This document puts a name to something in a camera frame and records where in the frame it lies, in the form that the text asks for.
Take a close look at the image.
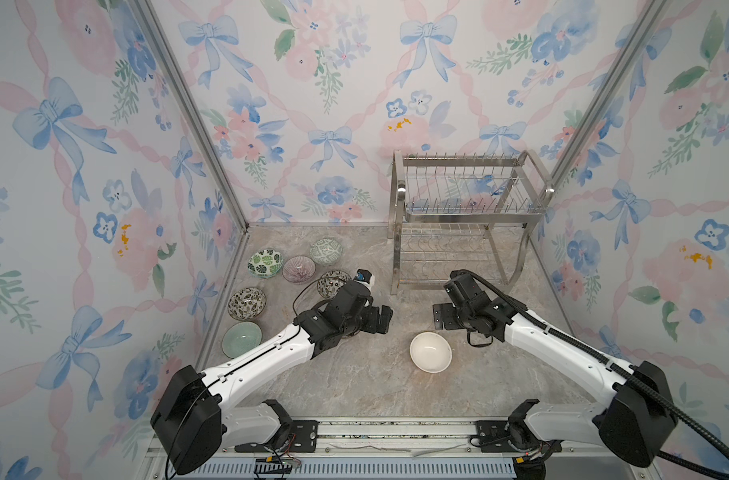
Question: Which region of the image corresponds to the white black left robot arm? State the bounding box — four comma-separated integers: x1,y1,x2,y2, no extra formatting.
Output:
150,269,393,479

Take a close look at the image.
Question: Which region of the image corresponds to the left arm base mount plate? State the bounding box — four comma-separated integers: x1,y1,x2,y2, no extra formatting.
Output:
234,420,320,453

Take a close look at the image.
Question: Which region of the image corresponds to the green leaf pattern bowl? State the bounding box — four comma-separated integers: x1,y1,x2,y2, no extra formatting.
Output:
248,248,284,279

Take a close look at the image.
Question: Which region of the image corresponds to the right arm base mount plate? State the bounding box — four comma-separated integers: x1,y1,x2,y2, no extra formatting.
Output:
469,420,563,455

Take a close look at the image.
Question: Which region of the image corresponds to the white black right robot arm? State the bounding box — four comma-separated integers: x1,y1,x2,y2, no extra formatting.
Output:
433,270,678,467

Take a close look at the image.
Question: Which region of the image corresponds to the aluminium corner post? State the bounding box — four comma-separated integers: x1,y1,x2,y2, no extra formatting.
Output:
552,0,670,189
128,0,248,235

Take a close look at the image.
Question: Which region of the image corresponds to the dark speckled bowl left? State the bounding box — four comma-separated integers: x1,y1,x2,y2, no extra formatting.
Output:
226,287,266,322

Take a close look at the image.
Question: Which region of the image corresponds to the orange white bowl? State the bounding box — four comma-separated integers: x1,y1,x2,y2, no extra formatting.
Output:
410,332,453,374

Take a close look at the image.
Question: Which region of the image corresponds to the stainless steel dish rack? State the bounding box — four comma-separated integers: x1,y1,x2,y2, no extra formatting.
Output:
388,150,556,294

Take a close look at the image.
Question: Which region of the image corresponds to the aluminium corner post left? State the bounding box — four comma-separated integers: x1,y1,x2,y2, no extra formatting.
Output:
128,0,248,235

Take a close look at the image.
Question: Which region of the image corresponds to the aluminium corner post right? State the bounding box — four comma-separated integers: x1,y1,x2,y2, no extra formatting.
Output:
552,0,670,189

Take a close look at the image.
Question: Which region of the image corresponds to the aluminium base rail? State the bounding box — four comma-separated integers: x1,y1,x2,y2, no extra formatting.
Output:
132,416,663,480

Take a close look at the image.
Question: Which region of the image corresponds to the pale green celadon bowl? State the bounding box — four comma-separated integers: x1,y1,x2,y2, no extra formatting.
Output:
222,322,262,359

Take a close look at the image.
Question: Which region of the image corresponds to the green geometric pattern bowl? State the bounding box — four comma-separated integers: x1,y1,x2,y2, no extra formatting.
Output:
310,237,344,266

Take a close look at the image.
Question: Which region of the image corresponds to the pink purple bowl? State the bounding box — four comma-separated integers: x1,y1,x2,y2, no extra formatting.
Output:
282,255,316,284

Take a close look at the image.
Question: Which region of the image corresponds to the black corrugated cable conduit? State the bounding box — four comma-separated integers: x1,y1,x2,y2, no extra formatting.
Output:
459,269,729,480

